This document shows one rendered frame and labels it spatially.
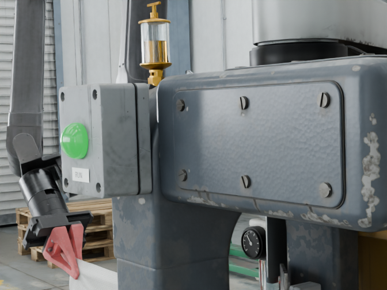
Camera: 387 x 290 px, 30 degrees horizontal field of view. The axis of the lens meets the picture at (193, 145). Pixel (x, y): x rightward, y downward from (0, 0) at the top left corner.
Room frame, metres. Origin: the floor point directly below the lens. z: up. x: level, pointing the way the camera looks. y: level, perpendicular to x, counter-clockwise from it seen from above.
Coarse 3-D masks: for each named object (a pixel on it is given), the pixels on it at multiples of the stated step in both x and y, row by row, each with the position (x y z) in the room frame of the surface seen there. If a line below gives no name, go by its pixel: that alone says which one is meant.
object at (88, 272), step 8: (80, 264) 1.07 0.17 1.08; (88, 264) 1.04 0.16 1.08; (80, 272) 1.07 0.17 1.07; (88, 272) 1.05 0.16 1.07; (96, 272) 1.03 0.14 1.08; (104, 272) 1.01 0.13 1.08; (112, 272) 0.99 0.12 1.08; (72, 280) 1.09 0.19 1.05; (80, 280) 1.07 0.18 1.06; (88, 280) 1.05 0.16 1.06; (96, 280) 1.03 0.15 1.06; (104, 280) 1.01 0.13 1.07; (112, 280) 0.99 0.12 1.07; (72, 288) 1.09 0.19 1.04; (80, 288) 1.07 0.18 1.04; (88, 288) 1.05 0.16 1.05; (96, 288) 1.03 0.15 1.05; (104, 288) 1.01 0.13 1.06; (112, 288) 0.99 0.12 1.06
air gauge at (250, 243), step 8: (248, 232) 0.79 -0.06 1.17; (256, 232) 0.78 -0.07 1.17; (264, 232) 0.78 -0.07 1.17; (248, 240) 0.79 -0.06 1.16; (256, 240) 0.78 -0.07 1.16; (264, 240) 0.78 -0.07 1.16; (248, 248) 0.79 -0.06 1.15; (256, 248) 0.78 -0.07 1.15; (264, 248) 0.78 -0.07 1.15; (248, 256) 0.79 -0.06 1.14; (256, 256) 0.78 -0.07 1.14; (264, 256) 0.78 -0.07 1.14
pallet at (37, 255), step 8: (88, 240) 6.46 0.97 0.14; (96, 240) 6.44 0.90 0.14; (32, 248) 6.32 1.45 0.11; (40, 248) 6.16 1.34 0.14; (88, 248) 6.15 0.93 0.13; (96, 248) 6.56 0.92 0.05; (104, 248) 6.33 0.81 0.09; (112, 248) 6.27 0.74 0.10; (32, 256) 6.33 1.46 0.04; (40, 256) 6.26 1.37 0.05; (104, 256) 6.30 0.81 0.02; (112, 256) 6.27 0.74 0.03; (48, 264) 6.02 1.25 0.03
